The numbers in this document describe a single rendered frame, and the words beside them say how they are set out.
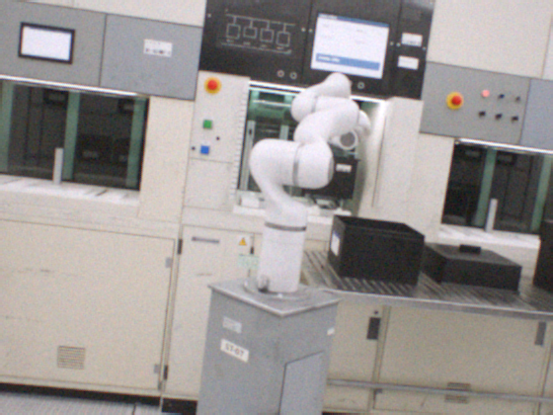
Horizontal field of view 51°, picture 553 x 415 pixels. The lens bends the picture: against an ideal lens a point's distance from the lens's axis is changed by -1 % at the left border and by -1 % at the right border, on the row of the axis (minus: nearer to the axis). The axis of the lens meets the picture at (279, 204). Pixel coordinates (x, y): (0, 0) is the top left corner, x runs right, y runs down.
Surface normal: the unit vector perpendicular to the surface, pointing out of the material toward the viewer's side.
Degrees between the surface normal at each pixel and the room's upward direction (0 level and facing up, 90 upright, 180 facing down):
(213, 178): 90
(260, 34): 90
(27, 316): 90
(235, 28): 90
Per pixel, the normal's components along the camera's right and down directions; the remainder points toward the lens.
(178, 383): 0.09, 0.13
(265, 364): -0.64, 0.01
